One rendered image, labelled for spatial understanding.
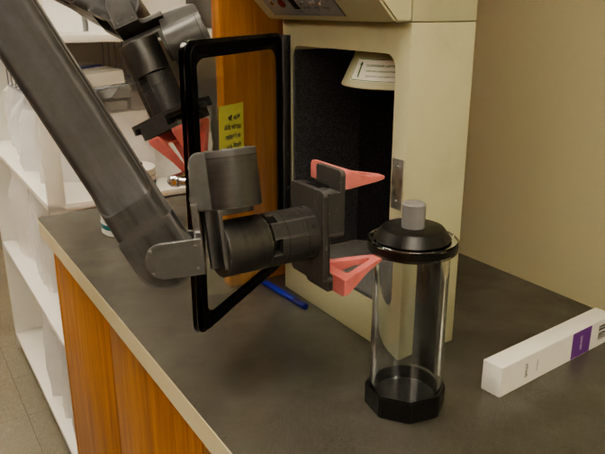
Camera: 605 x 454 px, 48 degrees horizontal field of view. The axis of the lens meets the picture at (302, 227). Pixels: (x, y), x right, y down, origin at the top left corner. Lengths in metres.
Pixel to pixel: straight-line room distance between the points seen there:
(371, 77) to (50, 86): 0.48
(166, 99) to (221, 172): 0.34
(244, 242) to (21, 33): 0.28
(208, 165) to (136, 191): 0.07
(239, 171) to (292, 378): 0.39
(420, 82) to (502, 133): 0.49
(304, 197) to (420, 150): 0.25
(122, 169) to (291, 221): 0.17
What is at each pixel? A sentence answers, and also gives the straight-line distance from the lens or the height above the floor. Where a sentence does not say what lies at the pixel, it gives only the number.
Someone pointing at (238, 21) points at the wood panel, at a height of 1.41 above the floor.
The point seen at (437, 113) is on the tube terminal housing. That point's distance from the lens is 0.93.
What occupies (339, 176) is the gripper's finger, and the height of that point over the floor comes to 1.26.
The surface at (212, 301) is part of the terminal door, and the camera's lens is 0.98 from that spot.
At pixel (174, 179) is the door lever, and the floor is 1.20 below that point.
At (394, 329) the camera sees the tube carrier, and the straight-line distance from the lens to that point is 0.82.
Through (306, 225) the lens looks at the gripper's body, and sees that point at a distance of 0.69.
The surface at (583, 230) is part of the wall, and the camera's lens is 1.28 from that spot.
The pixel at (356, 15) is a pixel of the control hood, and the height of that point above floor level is 1.42.
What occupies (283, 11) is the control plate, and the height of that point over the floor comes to 1.42.
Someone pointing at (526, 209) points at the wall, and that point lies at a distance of 1.35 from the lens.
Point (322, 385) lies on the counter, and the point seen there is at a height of 0.94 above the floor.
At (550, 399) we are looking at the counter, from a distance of 0.97.
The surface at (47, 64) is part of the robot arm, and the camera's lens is 0.67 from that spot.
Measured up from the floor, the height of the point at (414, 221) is 1.19.
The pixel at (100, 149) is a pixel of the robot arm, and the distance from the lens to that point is 0.66.
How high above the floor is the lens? 1.43
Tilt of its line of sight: 18 degrees down
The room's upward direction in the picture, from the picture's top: straight up
